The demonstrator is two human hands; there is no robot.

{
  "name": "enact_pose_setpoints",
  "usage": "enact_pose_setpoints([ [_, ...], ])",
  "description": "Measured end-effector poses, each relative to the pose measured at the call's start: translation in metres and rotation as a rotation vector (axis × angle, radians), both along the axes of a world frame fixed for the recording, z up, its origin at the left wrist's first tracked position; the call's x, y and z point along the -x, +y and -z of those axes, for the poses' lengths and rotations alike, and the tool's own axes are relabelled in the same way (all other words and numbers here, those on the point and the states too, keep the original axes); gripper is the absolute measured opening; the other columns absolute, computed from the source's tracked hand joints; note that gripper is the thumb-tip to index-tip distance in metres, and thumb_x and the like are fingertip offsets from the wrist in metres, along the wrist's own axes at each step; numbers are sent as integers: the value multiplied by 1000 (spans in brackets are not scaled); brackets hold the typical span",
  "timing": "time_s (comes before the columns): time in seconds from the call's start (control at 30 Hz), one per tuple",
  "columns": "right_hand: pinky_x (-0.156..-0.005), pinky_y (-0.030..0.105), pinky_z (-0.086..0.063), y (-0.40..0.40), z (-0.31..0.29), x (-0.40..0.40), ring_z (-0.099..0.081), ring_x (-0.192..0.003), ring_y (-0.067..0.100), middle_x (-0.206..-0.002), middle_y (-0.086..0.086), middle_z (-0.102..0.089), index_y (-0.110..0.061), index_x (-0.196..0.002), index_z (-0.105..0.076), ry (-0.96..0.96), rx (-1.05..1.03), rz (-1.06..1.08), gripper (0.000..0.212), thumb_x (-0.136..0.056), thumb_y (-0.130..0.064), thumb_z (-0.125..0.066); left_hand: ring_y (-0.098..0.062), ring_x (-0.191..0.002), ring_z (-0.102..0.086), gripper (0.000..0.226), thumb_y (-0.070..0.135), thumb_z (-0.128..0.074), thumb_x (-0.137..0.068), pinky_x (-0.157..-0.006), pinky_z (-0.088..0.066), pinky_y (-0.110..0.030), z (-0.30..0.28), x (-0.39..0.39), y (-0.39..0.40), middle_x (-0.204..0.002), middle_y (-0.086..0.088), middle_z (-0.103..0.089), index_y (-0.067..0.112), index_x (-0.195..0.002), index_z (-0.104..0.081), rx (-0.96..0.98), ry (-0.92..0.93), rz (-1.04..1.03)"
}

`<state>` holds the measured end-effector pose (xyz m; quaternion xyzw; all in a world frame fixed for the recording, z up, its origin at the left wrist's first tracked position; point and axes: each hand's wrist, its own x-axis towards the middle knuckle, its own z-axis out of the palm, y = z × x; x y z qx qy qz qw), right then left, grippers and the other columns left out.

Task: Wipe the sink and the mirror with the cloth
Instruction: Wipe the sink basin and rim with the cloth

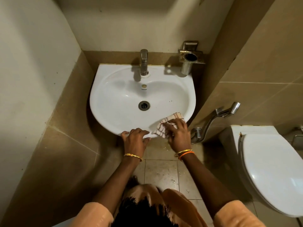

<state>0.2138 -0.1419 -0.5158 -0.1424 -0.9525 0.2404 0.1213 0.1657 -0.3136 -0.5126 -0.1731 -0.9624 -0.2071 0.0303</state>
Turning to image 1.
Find person's left hand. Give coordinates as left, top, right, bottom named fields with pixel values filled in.
left=121, top=128, right=151, bottom=158

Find person's right hand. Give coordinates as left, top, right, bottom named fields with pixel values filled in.
left=162, top=118, right=192, bottom=154

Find checked white cleaning cloth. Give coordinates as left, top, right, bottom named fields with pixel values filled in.
left=153, top=112, right=185, bottom=139

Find person's right forearm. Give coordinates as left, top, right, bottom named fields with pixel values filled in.
left=179, top=152, right=238, bottom=219

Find person's left forearm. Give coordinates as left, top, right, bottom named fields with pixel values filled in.
left=92, top=156, right=143, bottom=216

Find gold bangle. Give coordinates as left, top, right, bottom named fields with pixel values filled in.
left=123, top=153, right=144, bottom=162
left=174, top=149, right=193, bottom=157

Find orange wrist thread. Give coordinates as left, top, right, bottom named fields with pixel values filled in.
left=178, top=151, right=195, bottom=161

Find white ceramic wash basin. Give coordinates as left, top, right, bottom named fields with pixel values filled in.
left=89, top=63, right=196, bottom=139

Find steel tumbler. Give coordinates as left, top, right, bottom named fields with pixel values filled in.
left=181, top=53, right=198, bottom=76

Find steel hand bidet sprayer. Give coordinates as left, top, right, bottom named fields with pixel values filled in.
left=214, top=102, right=241, bottom=119

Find white toilet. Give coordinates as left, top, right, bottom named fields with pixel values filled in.
left=218, top=125, right=303, bottom=227

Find steel basin tap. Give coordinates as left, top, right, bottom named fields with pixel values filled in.
left=140, top=49, right=149, bottom=76

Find peach garment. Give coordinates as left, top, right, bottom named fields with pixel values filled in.
left=69, top=183, right=267, bottom=227

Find white toilet lid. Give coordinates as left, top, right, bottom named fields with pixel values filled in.
left=239, top=133, right=303, bottom=218

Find steel pipe fitting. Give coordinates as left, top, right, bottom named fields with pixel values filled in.
left=292, top=126, right=303, bottom=147

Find steel wall valve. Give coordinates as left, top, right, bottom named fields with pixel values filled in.
left=190, top=127, right=203, bottom=144

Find steel wall tumbler bracket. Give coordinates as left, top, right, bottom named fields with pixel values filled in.
left=178, top=41, right=206, bottom=64

